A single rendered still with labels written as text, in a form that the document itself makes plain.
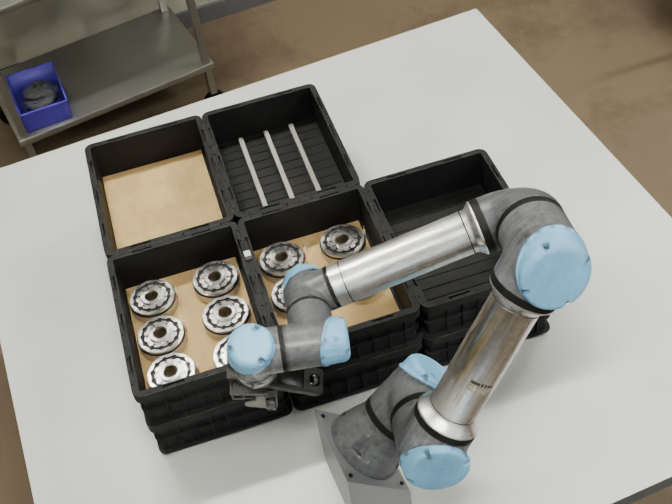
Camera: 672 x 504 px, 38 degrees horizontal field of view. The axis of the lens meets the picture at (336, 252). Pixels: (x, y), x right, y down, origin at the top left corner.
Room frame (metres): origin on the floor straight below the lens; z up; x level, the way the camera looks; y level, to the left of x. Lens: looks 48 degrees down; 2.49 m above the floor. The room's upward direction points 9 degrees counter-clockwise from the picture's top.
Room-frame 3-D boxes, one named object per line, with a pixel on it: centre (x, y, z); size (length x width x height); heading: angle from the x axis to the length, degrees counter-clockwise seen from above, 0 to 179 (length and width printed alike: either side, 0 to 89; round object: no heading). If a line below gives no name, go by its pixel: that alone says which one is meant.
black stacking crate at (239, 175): (1.79, 0.10, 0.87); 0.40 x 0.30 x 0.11; 10
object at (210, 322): (1.36, 0.26, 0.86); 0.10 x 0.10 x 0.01
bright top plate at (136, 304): (1.44, 0.42, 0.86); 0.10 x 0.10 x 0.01
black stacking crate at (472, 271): (1.46, -0.27, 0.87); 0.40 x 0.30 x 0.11; 10
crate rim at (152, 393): (1.35, 0.32, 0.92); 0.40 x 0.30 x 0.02; 10
